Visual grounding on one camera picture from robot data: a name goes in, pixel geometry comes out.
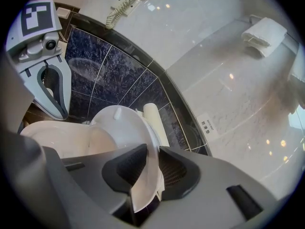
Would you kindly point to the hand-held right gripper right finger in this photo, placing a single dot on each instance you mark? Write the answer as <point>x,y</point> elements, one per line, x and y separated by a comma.
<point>209,187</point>

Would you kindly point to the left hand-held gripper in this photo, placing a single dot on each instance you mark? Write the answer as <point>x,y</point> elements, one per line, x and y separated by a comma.
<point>35,18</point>

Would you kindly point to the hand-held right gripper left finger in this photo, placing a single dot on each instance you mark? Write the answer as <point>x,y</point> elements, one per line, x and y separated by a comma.
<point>95,175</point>

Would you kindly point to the white soap dish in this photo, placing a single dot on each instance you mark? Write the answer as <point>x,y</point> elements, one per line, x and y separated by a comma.
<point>63,12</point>

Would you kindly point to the chrome towel rack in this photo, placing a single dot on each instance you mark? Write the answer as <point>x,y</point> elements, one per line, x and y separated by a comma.
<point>252,17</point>

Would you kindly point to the small white wall label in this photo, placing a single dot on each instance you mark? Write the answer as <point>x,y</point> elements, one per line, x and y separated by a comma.
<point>208,125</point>

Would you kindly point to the white telephone wall plate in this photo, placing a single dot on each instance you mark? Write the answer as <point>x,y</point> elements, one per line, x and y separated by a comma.
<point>129,7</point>

